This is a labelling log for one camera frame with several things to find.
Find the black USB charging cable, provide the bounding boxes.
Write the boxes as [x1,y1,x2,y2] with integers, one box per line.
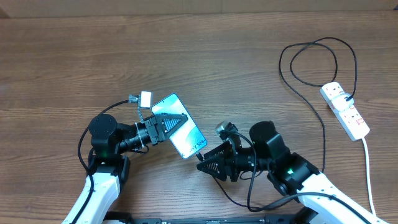
[195,37,358,212]

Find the black right camera cable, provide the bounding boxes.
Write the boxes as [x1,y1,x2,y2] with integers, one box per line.
[236,132,374,224]

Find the white power strip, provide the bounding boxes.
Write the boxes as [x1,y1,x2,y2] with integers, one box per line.
[320,82,370,141]

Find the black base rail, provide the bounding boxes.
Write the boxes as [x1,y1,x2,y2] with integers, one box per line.
[102,208,317,224]

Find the white charger adapter plug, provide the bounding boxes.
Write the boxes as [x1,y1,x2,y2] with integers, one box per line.
[330,93,354,113]

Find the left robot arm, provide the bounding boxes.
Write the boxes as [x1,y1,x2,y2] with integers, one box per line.
[63,113,188,223]

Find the white power strip cord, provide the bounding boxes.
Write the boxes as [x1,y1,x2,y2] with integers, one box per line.
[360,137,377,217]

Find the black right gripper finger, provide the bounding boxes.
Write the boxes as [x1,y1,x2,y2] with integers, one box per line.
[203,141,232,162]
[197,154,232,181]

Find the blue Samsung Galaxy smartphone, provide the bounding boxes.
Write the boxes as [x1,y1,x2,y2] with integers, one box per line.
[151,93,207,159]

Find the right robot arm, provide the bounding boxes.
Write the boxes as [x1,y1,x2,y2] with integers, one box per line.
[197,121,383,223]

